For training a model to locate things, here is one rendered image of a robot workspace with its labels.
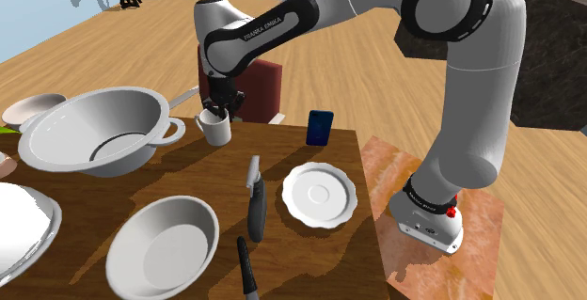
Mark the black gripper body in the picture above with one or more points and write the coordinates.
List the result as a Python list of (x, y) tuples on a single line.
[(222, 89)]

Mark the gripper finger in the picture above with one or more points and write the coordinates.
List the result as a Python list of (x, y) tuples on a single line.
[(210, 106), (237, 101)]

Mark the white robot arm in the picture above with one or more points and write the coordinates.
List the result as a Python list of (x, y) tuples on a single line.
[(477, 106)]

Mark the white mug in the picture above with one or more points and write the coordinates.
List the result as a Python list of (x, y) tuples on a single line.
[(216, 131)]

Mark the dark red chair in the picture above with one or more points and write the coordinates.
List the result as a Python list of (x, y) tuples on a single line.
[(261, 88)]

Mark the blue phone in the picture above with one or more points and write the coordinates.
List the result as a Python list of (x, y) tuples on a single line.
[(319, 128)]

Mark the white scalloped plate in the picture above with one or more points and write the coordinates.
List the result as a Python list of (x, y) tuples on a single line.
[(319, 194)]

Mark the white deep bowl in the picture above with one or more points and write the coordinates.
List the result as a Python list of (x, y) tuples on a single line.
[(169, 253)]

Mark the brown wooden table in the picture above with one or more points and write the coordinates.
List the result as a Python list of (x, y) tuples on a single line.
[(321, 262)]

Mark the small shallow white bowl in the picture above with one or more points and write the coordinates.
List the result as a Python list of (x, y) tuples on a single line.
[(27, 108)]

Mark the small green thing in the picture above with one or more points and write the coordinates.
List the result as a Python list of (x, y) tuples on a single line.
[(4, 130)]

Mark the small brown and white thing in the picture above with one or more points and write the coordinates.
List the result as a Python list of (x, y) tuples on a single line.
[(5, 167)]

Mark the large white dish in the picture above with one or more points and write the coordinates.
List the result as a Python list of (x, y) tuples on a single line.
[(23, 230)]

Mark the pink marbled robot stand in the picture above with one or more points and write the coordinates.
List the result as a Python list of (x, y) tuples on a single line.
[(468, 271)]

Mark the dark stone counter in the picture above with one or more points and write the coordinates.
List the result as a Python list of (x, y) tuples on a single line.
[(550, 60)]

